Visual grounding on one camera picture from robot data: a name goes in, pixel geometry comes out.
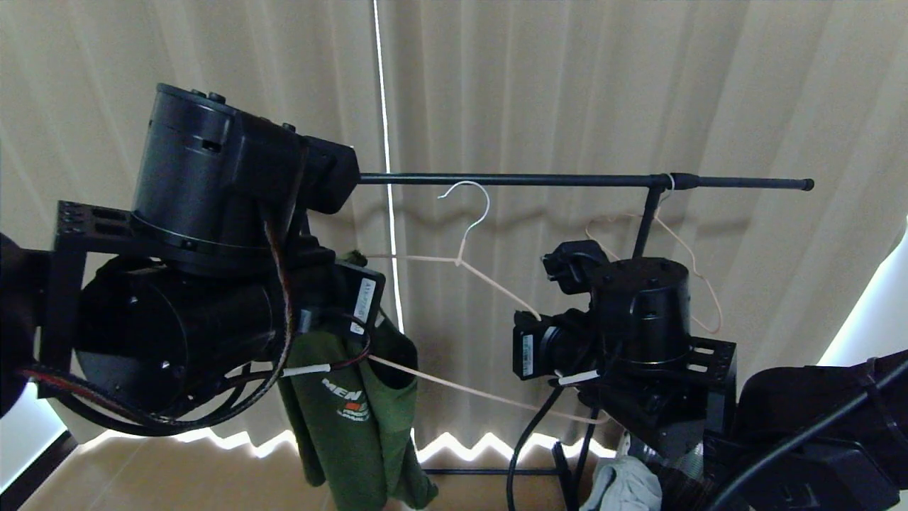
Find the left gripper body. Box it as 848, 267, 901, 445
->
74, 252, 388, 421

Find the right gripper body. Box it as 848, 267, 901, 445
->
512, 309, 604, 383

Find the green printed shirt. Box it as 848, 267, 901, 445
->
277, 248, 440, 511

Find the black clothes rack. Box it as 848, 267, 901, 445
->
358, 172, 815, 511

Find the pale grey garment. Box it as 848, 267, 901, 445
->
580, 454, 665, 511

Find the beige curtain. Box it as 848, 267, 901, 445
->
0, 0, 908, 462

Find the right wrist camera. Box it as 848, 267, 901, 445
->
542, 240, 610, 296

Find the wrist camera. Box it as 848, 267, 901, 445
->
542, 240, 610, 296
298, 134, 361, 216

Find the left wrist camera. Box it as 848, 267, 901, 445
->
298, 134, 361, 216

